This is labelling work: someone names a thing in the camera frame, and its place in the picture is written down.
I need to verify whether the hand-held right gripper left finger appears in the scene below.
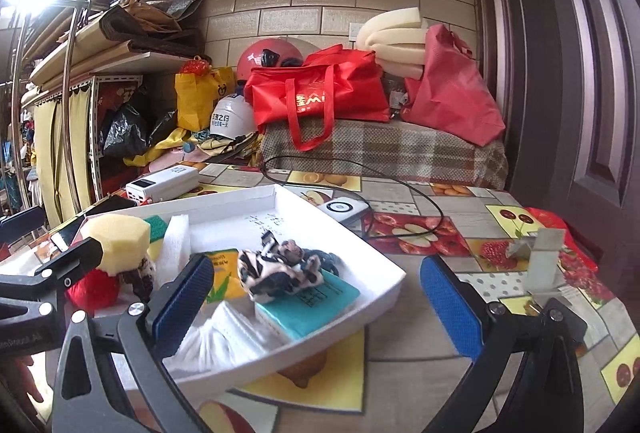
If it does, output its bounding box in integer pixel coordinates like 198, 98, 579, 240
50, 253, 216, 433

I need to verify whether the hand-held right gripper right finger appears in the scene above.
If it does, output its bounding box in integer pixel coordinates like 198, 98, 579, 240
419, 254, 589, 433

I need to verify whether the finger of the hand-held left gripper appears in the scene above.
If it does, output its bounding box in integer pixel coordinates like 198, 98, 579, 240
0, 236, 105, 300
0, 206, 46, 245

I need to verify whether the red plush toy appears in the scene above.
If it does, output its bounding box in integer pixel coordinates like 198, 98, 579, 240
66, 268, 121, 314

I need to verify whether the yellow hexagonal sponge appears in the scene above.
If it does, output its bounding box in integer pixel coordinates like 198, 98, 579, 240
80, 214, 152, 277

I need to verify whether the white face mask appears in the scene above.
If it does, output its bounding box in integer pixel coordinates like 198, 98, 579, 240
174, 300, 291, 377

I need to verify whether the white cardboard box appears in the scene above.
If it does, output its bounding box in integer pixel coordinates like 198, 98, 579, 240
82, 183, 407, 407

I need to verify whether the person's left hand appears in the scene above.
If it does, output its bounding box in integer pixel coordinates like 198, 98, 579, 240
0, 353, 46, 410

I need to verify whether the yellow green packet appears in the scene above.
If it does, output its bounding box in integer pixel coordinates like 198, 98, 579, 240
199, 248, 251, 307

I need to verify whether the leopard print cloth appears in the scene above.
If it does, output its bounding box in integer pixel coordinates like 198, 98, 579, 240
120, 255, 157, 302

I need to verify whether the white foam piece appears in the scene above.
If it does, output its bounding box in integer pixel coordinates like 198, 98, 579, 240
157, 214, 192, 290

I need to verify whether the black smartphone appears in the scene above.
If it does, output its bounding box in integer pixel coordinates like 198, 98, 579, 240
47, 194, 137, 254

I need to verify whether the yellow curtain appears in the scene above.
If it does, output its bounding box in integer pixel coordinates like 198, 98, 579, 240
30, 88, 94, 230

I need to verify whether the green yellow scouring sponge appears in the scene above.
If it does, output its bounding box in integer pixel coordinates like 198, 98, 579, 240
144, 214, 171, 262

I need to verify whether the cow pattern plush toy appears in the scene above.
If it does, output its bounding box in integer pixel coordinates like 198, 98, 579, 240
236, 230, 326, 304

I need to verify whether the grey folded stand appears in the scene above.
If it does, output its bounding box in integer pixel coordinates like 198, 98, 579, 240
504, 227, 569, 304

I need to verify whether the white power bank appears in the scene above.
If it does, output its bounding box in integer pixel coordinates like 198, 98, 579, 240
124, 165, 200, 205

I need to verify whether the teal tissue packet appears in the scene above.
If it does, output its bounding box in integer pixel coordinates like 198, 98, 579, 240
254, 270, 361, 342

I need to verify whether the dark blue scrunchie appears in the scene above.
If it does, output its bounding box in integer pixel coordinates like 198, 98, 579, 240
300, 248, 342, 275

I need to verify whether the black plastic bag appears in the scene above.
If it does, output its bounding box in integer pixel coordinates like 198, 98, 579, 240
99, 100, 179, 159

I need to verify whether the small white charger device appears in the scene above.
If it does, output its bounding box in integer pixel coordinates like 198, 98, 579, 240
317, 198, 369, 225

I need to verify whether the yellow plastic sheet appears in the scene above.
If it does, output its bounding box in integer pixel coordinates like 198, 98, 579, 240
122, 128, 261, 167

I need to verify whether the plaid blanket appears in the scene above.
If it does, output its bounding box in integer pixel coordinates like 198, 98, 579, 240
257, 115, 510, 192

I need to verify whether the wooden shelf board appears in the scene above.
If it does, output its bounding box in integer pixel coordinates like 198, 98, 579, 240
27, 50, 196, 94

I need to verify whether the white helmet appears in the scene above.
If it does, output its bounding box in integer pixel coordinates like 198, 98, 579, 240
208, 92, 259, 139

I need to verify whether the yellow shopping bag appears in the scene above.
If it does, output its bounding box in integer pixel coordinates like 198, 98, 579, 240
174, 65, 236, 133

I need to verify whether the red cloth bag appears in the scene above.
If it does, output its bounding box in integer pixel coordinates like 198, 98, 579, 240
402, 24, 507, 147

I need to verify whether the red ornament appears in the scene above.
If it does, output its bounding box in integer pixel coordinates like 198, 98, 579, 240
179, 55, 211, 75

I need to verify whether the red tote bag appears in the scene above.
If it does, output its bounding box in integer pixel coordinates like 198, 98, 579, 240
243, 44, 392, 153

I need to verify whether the brown door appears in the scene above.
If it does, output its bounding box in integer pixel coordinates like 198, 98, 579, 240
464, 0, 640, 310

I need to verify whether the red helmet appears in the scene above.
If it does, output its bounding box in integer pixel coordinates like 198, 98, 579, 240
235, 38, 311, 82

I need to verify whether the rolled cream foam sheet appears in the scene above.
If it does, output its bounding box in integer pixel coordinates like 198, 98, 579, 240
355, 5, 431, 79

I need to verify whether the black cable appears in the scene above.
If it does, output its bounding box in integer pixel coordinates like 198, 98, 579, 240
259, 155, 446, 242

